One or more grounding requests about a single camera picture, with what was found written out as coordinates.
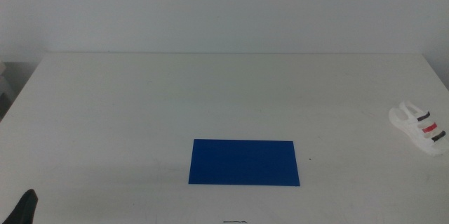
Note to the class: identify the blue rectangular mat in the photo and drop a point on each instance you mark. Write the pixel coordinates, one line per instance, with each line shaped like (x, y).
(243, 162)

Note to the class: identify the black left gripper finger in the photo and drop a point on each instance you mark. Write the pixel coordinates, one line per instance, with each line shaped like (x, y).
(24, 210)

